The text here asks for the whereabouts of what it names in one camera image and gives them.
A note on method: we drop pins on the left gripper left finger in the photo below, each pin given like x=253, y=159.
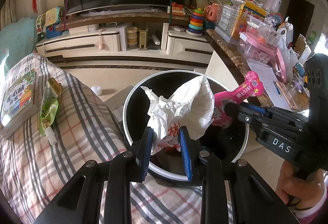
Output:
x=101, y=190

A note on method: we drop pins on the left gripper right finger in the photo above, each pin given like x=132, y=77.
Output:
x=230, y=190

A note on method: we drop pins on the white plastic bag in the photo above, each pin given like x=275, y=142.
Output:
x=191, y=105

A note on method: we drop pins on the right hand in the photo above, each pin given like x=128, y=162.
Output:
x=308, y=192

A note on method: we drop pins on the plaid checked tablecloth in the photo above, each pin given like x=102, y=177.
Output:
x=33, y=171

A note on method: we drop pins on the small white bottle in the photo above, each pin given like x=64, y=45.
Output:
x=50, y=135

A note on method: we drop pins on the clear pink storage box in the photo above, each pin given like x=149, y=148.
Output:
x=259, y=42

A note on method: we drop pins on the green snack pouch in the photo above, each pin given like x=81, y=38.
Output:
x=49, y=105

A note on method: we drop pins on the children's picture book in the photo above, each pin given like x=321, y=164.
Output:
x=19, y=103

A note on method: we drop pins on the teal covered chair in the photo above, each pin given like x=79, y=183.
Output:
x=17, y=41

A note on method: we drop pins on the white tv cabinet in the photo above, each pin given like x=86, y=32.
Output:
x=149, y=36

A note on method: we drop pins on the toy phone set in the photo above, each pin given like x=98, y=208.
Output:
x=46, y=23

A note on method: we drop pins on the rainbow stacking ring toy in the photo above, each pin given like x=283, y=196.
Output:
x=196, y=24

